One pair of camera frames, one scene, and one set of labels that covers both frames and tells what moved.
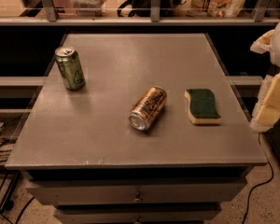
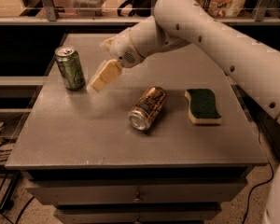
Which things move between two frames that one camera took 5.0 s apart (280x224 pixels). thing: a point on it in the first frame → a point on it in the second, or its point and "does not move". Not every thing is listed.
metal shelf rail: (156, 19) does not move
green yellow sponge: (202, 106) does not move
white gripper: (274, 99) → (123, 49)
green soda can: (71, 68) does not move
